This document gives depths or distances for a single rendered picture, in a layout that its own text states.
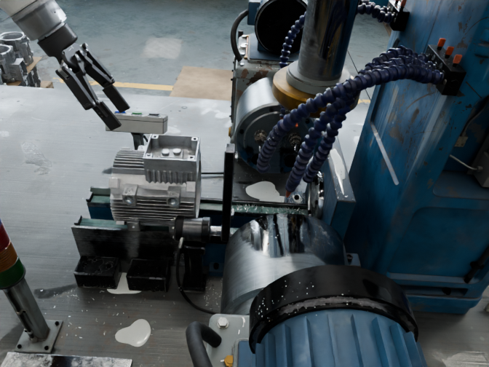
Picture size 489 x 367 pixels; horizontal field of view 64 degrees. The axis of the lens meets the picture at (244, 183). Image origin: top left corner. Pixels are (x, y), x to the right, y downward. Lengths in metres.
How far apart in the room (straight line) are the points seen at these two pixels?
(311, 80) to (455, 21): 0.25
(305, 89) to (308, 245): 0.30
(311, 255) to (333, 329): 0.31
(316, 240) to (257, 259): 0.11
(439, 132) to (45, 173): 1.22
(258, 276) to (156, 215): 0.38
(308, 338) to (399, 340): 0.08
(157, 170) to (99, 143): 0.70
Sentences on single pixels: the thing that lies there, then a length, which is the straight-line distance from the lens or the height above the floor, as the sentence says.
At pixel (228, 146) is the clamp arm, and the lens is 0.76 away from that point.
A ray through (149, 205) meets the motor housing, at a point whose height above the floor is 1.03.
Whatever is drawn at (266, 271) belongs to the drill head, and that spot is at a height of 1.15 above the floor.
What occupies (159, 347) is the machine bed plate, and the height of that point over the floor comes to 0.80.
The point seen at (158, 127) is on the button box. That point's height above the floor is 1.05.
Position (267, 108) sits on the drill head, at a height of 1.15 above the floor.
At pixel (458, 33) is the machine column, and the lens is 0.74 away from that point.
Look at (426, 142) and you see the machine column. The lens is 0.77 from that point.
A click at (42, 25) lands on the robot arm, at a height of 1.40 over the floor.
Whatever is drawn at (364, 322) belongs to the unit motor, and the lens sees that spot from 0.41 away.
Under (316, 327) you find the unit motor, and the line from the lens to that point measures 0.40.
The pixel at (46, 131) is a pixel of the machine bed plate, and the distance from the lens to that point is 1.73.
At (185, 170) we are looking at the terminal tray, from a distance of 0.91.
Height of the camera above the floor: 1.68
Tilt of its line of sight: 40 degrees down
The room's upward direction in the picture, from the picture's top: 5 degrees clockwise
